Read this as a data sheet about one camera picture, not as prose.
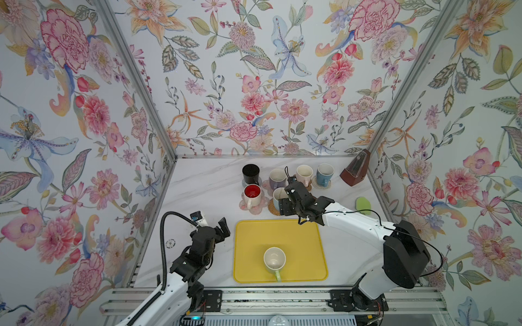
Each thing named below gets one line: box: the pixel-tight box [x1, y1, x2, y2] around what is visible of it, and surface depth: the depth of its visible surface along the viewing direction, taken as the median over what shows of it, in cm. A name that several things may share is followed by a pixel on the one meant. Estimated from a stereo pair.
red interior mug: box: [243, 183, 262, 210], surface depth 98 cm
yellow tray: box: [233, 219, 328, 283], surface depth 86 cm
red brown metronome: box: [339, 148, 371, 187], surface depth 105 cm
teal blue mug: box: [316, 163, 335, 188], surface depth 103 cm
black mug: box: [241, 163, 261, 186], surface depth 103 cm
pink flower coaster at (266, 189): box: [261, 179, 274, 198], surface depth 109 cm
